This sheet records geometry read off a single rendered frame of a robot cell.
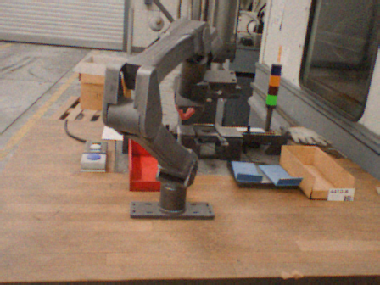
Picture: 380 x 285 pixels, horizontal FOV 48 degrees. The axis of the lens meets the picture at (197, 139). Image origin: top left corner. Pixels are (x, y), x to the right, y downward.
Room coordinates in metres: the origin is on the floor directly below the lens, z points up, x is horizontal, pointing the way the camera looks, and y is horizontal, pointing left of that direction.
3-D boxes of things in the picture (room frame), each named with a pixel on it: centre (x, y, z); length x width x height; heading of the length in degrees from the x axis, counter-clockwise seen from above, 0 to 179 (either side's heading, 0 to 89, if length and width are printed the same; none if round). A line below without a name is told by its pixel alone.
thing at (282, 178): (1.17, -0.25, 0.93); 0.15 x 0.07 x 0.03; 15
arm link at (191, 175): (0.94, 0.04, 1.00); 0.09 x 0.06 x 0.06; 66
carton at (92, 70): (4.72, 1.06, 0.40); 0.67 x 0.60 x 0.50; 3
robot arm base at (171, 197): (0.93, 0.05, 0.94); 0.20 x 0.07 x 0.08; 101
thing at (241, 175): (1.17, -0.15, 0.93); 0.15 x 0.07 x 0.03; 3
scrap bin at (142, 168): (1.15, 0.13, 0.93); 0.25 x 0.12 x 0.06; 11
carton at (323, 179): (1.21, -0.36, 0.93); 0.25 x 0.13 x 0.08; 11
